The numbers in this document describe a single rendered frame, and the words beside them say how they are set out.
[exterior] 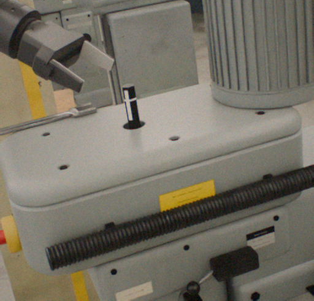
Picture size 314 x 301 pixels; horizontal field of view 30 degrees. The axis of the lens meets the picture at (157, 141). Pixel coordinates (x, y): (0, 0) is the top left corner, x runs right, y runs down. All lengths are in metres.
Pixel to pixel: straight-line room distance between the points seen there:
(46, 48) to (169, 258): 0.38
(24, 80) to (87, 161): 1.84
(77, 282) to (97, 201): 2.35
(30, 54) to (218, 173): 0.35
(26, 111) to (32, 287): 0.94
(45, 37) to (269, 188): 0.42
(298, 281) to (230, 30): 0.46
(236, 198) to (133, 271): 0.20
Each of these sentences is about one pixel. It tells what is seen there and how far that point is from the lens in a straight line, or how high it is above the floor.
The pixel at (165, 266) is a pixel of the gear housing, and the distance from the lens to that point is 0.93.
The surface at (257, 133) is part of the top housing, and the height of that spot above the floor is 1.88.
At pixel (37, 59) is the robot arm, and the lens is 0.91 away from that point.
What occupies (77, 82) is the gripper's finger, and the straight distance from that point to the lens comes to 0.89.
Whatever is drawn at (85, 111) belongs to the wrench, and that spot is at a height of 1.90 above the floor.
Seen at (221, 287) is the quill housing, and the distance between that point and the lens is 1.04.
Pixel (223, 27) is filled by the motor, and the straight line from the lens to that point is 0.92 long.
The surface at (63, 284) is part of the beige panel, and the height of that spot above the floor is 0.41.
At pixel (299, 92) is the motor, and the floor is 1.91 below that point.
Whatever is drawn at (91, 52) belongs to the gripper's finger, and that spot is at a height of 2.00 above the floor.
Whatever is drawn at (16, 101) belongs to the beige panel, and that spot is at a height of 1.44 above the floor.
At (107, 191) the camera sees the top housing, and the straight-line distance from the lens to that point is 0.83.
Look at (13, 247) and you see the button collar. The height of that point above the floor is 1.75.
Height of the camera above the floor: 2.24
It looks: 24 degrees down
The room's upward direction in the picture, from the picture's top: 9 degrees counter-clockwise
